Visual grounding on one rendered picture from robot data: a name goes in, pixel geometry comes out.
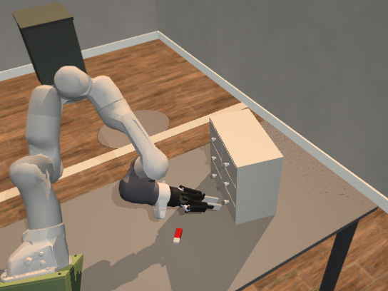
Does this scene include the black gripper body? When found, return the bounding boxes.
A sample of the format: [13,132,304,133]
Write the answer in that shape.
[167,186,190,207]

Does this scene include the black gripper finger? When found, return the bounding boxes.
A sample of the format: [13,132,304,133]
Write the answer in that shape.
[178,185,219,203]
[181,196,222,213]

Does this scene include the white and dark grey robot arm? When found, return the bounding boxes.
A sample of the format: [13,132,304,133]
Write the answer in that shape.
[0,66,170,283]

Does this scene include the white chest of drawers with wooden top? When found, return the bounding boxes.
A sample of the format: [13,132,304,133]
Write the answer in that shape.
[209,108,283,225]

